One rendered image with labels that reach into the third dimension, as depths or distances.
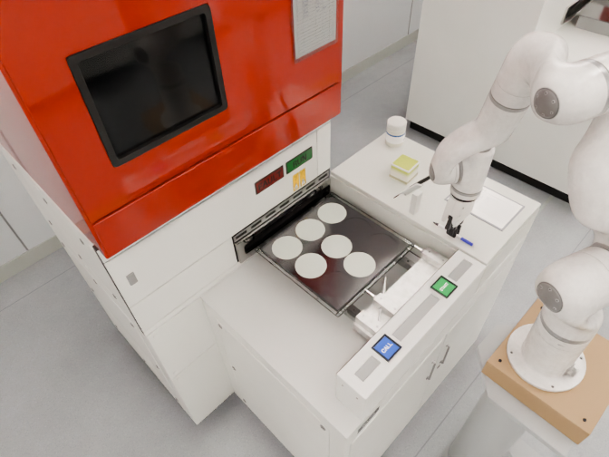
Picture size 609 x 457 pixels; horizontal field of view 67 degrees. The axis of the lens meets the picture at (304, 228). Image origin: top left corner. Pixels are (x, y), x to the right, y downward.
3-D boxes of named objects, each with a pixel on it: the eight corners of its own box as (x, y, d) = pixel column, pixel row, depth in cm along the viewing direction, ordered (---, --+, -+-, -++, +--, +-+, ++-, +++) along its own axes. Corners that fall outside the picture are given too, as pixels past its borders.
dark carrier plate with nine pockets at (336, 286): (259, 248, 149) (259, 247, 149) (331, 196, 165) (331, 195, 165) (337, 311, 132) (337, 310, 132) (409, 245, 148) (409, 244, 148)
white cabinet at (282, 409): (236, 400, 207) (199, 297, 147) (372, 275, 251) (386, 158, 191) (342, 515, 175) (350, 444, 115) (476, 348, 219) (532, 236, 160)
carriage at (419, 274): (352, 328, 133) (352, 323, 131) (425, 257, 150) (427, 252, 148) (373, 345, 129) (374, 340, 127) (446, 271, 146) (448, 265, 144)
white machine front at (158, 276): (141, 332, 138) (91, 246, 109) (325, 196, 176) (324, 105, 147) (147, 338, 137) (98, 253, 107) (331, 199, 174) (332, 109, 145)
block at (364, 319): (354, 321, 131) (355, 316, 129) (362, 314, 133) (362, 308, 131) (376, 338, 127) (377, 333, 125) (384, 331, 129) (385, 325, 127)
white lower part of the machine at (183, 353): (118, 333, 232) (45, 222, 172) (242, 243, 270) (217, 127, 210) (200, 433, 197) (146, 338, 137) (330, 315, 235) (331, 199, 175)
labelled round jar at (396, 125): (381, 142, 174) (383, 121, 167) (392, 134, 177) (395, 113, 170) (396, 150, 171) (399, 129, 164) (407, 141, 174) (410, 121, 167)
